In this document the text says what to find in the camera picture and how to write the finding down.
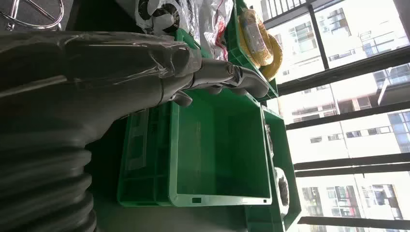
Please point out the black window frame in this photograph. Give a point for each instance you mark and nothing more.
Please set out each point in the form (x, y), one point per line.
(342, 72)

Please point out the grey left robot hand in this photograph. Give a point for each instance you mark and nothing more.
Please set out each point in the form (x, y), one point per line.
(96, 70)

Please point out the green crate holding bags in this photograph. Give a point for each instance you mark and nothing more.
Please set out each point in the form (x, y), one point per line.
(184, 36)

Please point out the green crate with yellow coil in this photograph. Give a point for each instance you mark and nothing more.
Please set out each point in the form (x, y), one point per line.
(235, 48)

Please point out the chrome chair base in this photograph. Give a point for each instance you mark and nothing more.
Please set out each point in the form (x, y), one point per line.
(19, 19)

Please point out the clear bag with black-white item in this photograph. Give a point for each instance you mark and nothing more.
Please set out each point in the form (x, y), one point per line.
(160, 16)

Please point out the green crate with bagged item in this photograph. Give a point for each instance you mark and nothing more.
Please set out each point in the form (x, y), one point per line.
(283, 144)

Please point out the clear bag with red print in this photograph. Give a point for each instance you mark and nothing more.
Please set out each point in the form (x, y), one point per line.
(211, 22)

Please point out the bagged black item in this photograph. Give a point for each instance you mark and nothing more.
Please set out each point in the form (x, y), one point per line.
(283, 192)

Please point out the empty green plastic crate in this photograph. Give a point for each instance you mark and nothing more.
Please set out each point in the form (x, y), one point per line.
(224, 144)

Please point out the ribbed grey left arm sleeve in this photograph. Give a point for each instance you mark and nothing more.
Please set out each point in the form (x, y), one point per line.
(41, 189)

